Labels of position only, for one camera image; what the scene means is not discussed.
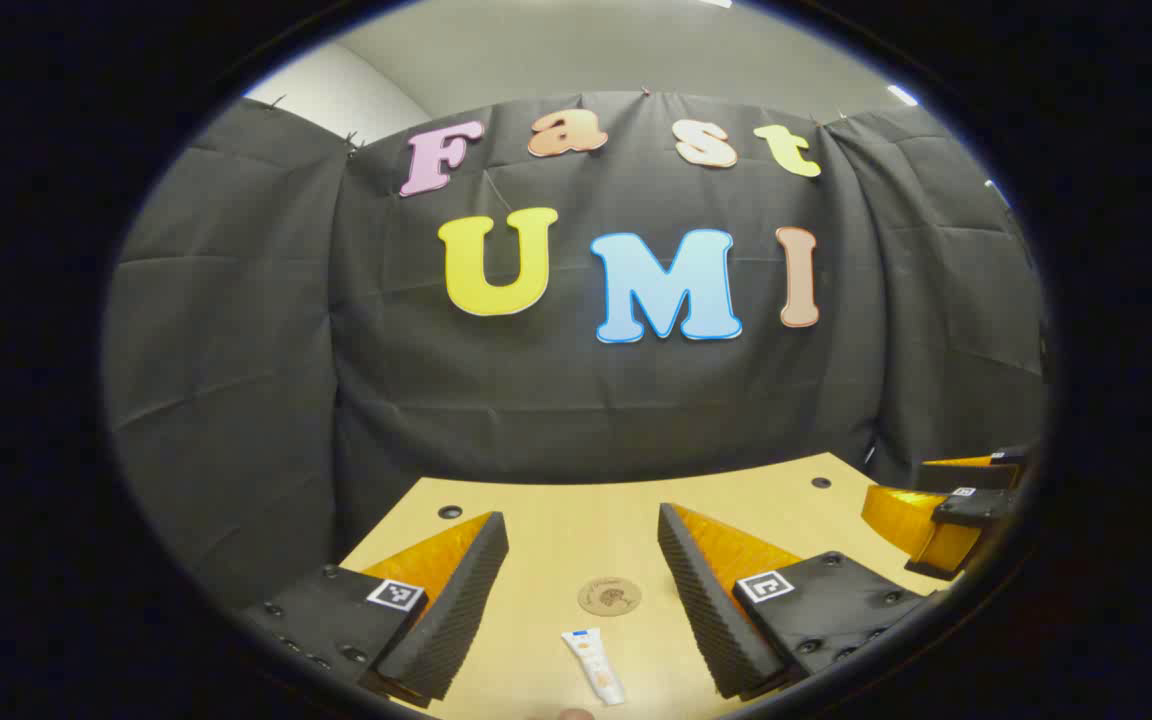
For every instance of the white toothpaste tube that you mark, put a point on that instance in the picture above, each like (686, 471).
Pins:
(596, 665)

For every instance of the wooden desktop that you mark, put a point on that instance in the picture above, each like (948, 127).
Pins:
(576, 530)

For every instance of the black backdrop cloth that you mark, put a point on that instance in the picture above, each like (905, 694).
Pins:
(536, 400)

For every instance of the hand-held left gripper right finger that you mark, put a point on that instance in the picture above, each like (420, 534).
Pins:
(701, 610)

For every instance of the round cork coaster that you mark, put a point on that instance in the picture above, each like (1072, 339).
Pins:
(609, 596)

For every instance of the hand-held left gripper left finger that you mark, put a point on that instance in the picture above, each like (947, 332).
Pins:
(466, 600)

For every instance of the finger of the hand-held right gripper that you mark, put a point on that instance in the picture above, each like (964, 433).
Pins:
(976, 508)
(966, 476)

